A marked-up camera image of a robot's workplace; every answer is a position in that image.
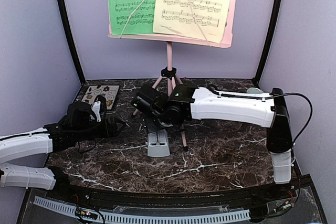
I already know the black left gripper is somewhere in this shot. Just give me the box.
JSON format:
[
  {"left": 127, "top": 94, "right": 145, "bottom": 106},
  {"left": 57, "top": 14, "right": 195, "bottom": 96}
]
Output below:
[{"left": 73, "top": 117, "right": 126, "bottom": 143}]

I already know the white metronome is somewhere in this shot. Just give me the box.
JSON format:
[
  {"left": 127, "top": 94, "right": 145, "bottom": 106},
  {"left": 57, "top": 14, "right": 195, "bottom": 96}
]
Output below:
[{"left": 148, "top": 129, "right": 170, "bottom": 158}]

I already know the pink music stand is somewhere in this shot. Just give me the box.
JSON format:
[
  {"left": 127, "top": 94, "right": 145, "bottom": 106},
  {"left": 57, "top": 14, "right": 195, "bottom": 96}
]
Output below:
[{"left": 106, "top": 0, "right": 239, "bottom": 152}]

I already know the yellow paper sheet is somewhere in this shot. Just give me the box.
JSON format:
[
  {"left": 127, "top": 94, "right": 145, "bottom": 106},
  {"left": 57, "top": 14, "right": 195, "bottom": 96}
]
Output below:
[{"left": 153, "top": 0, "right": 230, "bottom": 43}]

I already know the green paper sheet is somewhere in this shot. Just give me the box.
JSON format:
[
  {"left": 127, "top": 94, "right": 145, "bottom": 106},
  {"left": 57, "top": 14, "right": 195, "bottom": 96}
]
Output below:
[{"left": 108, "top": 0, "right": 168, "bottom": 37}]

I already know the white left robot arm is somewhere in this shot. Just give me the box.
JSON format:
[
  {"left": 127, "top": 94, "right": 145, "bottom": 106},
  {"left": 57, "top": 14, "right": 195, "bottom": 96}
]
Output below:
[{"left": 1, "top": 100, "right": 126, "bottom": 201}]

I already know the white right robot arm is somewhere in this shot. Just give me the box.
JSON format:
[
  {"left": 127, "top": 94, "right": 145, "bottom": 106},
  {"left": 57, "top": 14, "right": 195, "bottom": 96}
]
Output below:
[{"left": 131, "top": 84, "right": 293, "bottom": 200}]

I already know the floral patterned coaster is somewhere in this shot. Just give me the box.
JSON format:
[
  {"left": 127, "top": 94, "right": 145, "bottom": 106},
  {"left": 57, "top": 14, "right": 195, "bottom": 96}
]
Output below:
[{"left": 81, "top": 84, "right": 119, "bottom": 110}]

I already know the pale green bowl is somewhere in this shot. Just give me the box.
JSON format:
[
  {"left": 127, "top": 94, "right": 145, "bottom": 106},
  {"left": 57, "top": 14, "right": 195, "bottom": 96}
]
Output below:
[{"left": 246, "top": 87, "right": 263, "bottom": 94}]

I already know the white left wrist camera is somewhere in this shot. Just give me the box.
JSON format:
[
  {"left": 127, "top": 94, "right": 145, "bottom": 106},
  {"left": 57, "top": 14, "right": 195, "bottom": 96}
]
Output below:
[{"left": 90, "top": 101, "right": 101, "bottom": 123}]

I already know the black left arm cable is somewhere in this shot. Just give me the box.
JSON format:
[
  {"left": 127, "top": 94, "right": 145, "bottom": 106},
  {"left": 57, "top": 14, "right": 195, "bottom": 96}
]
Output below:
[{"left": 44, "top": 95, "right": 108, "bottom": 154}]

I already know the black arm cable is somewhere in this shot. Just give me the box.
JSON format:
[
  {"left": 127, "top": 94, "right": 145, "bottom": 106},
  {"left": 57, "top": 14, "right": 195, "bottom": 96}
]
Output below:
[
  {"left": 209, "top": 84, "right": 313, "bottom": 156},
  {"left": 44, "top": 95, "right": 108, "bottom": 154}
]

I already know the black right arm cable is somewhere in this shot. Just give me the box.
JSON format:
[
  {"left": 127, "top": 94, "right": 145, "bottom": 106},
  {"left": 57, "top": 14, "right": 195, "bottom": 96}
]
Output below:
[{"left": 209, "top": 84, "right": 313, "bottom": 156}]

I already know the grey cable duct strip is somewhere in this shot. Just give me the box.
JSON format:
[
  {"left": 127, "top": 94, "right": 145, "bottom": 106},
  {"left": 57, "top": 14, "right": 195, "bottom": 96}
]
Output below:
[{"left": 33, "top": 196, "right": 250, "bottom": 223}]

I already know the black front rail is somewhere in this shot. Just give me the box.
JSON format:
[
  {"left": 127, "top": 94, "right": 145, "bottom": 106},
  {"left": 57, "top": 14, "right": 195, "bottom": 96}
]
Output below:
[{"left": 28, "top": 179, "right": 302, "bottom": 211}]

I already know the black left frame post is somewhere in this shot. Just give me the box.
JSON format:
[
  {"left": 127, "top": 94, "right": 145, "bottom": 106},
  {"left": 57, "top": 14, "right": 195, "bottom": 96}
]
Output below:
[{"left": 57, "top": 0, "right": 86, "bottom": 85}]

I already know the black frame post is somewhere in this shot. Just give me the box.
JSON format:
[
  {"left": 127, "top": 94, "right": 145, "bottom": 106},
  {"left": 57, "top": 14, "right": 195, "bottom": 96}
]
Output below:
[
  {"left": 57, "top": 0, "right": 86, "bottom": 85},
  {"left": 252, "top": 0, "right": 281, "bottom": 87}
]

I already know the black right frame post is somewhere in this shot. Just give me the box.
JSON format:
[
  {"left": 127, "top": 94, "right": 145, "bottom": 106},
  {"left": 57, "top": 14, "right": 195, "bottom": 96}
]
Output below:
[{"left": 252, "top": 0, "right": 281, "bottom": 87}]

